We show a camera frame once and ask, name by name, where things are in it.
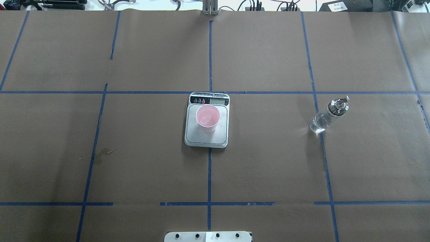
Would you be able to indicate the pink plastic cup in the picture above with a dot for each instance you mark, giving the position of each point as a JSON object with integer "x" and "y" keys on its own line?
{"x": 207, "y": 117}

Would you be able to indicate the clear glass sauce bottle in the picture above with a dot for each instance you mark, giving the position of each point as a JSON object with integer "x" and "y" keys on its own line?
{"x": 335, "y": 109}

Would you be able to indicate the silver digital kitchen scale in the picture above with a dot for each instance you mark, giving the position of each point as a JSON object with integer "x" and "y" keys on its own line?
{"x": 194, "y": 135}

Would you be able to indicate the black box with label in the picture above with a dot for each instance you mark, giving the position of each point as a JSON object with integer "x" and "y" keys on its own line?
{"x": 347, "y": 6}

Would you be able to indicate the aluminium frame post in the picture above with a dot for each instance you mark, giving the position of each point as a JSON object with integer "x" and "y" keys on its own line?
{"x": 210, "y": 7}

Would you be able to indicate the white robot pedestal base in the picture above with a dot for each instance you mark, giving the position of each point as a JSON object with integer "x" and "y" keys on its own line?
{"x": 208, "y": 236}

